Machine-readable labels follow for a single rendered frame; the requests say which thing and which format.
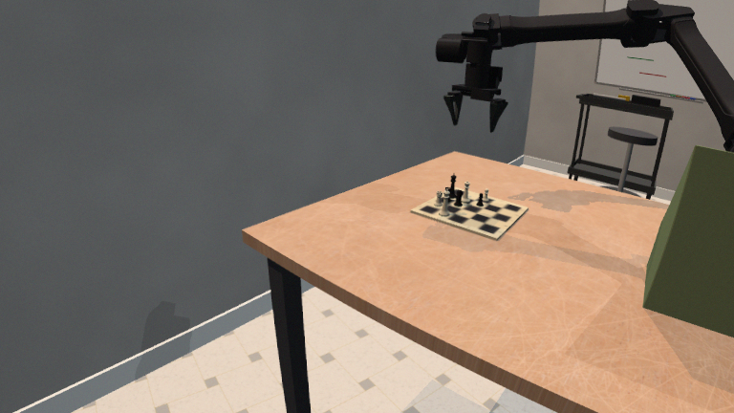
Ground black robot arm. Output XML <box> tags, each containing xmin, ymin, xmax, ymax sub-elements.
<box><xmin>436</xmin><ymin>0</ymin><xmax>734</xmax><ymax>153</ymax></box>

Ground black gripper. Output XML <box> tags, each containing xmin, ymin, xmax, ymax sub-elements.
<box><xmin>443</xmin><ymin>63</ymin><xmax>508</xmax><ymax>133</ymax></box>

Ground chessboard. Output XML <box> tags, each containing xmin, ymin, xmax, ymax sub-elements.
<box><xmin>410</xmin><ymin>191</ymin><xmax>529</xmax><ymax>241</ymax></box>

